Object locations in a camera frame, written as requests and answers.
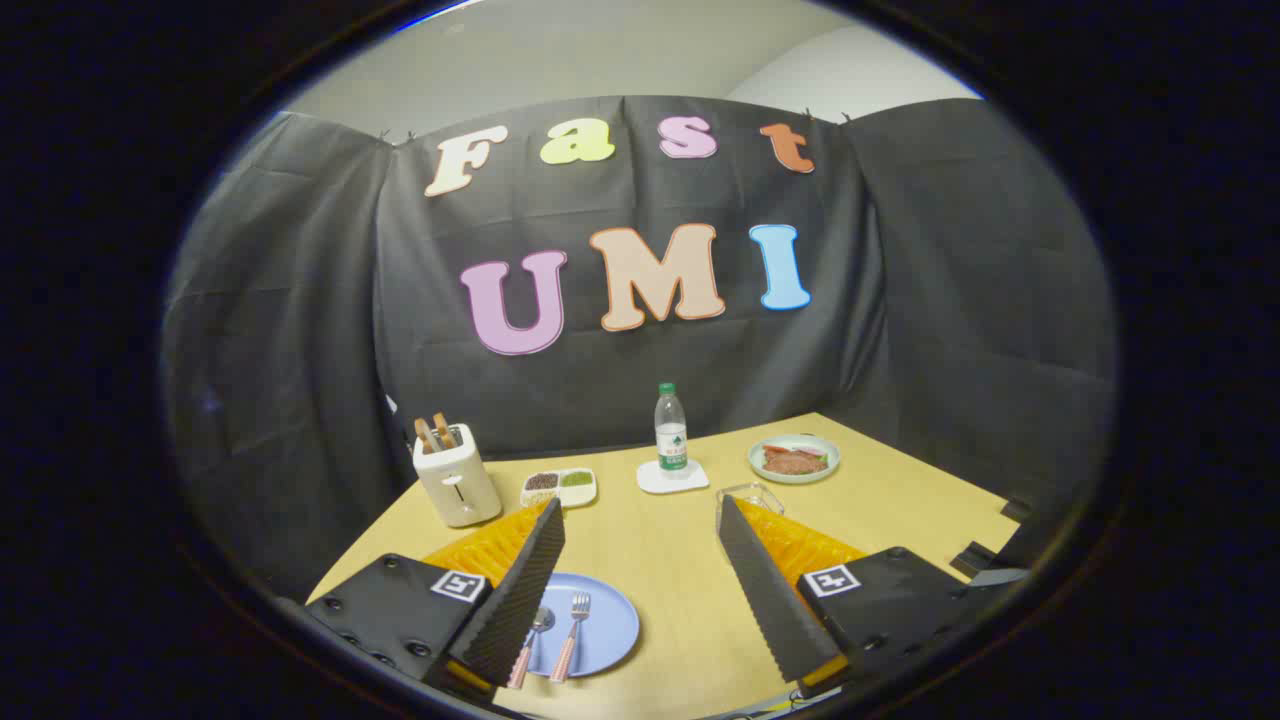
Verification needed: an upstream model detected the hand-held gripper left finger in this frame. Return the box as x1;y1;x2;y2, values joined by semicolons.
305;497;567;701

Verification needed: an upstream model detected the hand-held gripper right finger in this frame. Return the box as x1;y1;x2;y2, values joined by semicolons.
716;494;1031;698

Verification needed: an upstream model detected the spoon with red checked handle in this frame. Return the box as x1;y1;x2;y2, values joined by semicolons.
507;606;556;689

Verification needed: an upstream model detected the fork with red checked handle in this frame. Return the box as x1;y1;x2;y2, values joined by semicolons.
550;592;592;684

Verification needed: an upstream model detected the clear plastic basket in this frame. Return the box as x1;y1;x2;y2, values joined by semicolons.
716;482;785;517

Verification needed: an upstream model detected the blue round plate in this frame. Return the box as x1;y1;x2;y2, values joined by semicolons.
510;572;641;679

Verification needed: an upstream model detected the white divided grain dish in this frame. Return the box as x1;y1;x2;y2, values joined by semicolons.
520;468;598;509

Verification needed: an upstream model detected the white toaster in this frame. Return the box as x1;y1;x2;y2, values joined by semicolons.
413;424;503;529

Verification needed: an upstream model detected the pale green plate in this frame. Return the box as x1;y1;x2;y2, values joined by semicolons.
748;434;841;485

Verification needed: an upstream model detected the brown meat with vegetables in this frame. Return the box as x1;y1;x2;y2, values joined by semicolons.
763;445;829;475

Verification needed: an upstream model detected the white square coaster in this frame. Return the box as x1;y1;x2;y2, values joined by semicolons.
637;459;710;495

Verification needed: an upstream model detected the clear plastic water bottle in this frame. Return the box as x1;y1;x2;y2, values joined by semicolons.
654;383;690;479

